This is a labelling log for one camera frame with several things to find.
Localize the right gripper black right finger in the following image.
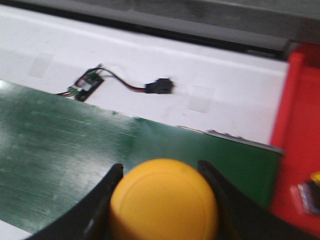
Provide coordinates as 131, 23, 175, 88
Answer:
197, 159, 318, 240

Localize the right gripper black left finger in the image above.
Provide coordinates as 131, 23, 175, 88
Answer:
29, 163, 124, 240

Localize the red mushroom push button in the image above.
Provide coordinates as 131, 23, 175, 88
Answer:
290, 171, 320, 216

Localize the yellow mushroom button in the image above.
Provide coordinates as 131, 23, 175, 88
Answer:
109, 158, 219, 240

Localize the green conveyor belt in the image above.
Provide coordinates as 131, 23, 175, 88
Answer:
0, 81, 283, 233

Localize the red plastic tray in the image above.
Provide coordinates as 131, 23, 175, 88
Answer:
269, 43, 320, 237

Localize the small black circuit board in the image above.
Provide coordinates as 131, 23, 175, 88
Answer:
67, 67, 104, 102

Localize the black connector behind belt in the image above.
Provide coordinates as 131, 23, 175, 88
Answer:
144, 78, 174, 94

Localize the right grey stone slab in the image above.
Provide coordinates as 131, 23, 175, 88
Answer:
19, 0, 320, 55

